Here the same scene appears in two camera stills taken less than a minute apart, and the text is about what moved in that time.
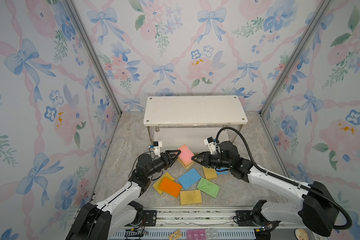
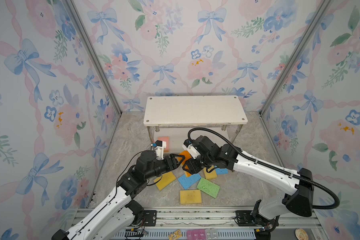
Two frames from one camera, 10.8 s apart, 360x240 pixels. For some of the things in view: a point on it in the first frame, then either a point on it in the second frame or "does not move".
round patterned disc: (301, 234) does not move
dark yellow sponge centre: (210, 173) does not move
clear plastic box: (211, 233) does not move
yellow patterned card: (175, 235) does not move
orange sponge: (170, 187) → (187, 156)
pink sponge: (185, 155) → (166, 139)
